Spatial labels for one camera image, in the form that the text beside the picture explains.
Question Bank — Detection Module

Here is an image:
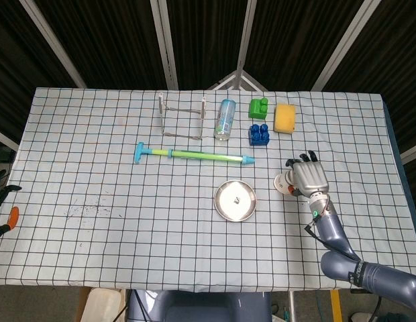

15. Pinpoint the yellow sponge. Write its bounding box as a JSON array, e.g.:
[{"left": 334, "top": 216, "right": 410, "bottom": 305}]
[{"left": 273, "top": 103, "right": 297, "bottom": 135}]

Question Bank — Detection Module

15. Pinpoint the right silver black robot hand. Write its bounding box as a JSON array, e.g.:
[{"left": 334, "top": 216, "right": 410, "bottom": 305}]
[{"left": 284, "top": 150, "right": 331, "bottom": 199}]

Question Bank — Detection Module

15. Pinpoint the green blue water pump toy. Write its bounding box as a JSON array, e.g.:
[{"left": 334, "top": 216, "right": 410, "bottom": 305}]
[{"left": 134, "top": 142, "right": 256, "bottom": 168}]

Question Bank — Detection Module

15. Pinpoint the grey-blue robot torso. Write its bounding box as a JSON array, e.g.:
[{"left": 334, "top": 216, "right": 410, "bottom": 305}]
[{"left": 127, "top": 290, "right": 272, "bottom": 322}]

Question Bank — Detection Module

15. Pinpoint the silver metal plate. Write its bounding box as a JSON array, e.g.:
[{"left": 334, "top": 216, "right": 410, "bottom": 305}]
[{"left": 213, "top": 179, "right": 258, "bottom": 223}]

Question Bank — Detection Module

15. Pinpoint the white paper cup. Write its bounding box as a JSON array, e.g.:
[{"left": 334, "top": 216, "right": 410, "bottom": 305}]
[{"left": 273, "top": 170, "right": 297, "bottom": 196}]

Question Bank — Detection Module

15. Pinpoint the blue checkered tablecloth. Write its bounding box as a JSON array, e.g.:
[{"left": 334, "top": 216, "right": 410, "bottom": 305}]
[{"left": 0, "top": 87, "right": 416, "bottom": 291}]

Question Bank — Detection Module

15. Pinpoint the blue beverage can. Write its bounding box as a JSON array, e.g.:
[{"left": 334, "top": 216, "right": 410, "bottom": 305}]
[{"left": 213, "top": 99, "right": 236, "bottom": 142}]

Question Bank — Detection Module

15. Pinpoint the white triangular frame bracket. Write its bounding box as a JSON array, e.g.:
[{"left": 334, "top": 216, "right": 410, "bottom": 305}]
[{"left": 207, "top": 70, "right": 268, "bottom": 92}]

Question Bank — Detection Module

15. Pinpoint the blue toy building block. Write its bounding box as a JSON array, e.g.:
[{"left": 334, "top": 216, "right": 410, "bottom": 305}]
[{"left": 248, "top": 123, "right": 271, "bottom": 147}]

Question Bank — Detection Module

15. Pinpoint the metal wire stand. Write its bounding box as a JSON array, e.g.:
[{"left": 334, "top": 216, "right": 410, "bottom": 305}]
[{"left": 158, "top": 93, "right": 208, "bottom": 141}]

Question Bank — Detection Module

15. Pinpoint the green toy building block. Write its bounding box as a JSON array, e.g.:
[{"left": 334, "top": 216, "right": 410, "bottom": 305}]
[{"left": 248, "top": 97, "right": 270, "bottom": 121}]

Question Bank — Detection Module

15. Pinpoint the white aluminium frame post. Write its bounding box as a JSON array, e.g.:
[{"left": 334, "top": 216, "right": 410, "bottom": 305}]
[
  {"left": 311, "top": 0, "right": 378, "bottom": 91},
  {"left": 150, "top": 0, "right": 179, "bottom": 90},
  {"left": 235, "top": 0, "right": 258, "bottom": 73},
  {"left": 19, "top": 0, "right": 87, "bottom": 89}
]

